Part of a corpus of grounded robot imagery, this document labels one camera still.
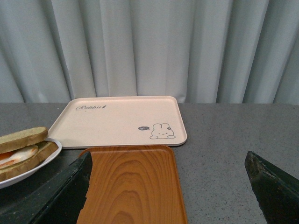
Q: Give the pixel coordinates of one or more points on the bread slice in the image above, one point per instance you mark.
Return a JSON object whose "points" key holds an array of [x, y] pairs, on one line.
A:
{"points": [[45, 149], [21, 139]]}

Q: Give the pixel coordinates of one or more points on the wooden brown tray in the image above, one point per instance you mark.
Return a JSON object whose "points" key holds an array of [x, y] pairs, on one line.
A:
{"points": [[133, 185]]}

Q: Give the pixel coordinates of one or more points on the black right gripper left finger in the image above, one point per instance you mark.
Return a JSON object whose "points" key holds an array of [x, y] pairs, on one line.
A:
{"points": [[58, 201]]}

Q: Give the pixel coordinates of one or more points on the pink rabbit tray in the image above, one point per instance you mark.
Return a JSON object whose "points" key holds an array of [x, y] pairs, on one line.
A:
{"points": [[119, 121]]}

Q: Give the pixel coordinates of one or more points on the grey-white curtain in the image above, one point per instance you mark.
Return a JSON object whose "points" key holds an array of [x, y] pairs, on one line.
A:
{"points": [[198, 51]]}

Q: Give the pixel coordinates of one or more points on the white round plate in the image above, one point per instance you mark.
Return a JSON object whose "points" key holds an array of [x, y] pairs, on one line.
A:
{"points": [[14, 180]]}

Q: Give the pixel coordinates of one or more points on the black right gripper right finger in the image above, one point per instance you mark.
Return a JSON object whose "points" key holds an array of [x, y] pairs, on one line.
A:
{"points": [[276, 191]]}

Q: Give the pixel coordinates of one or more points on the fried egg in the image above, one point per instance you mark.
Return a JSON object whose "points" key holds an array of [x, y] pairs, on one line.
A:
{"points": [[13, 157]]}

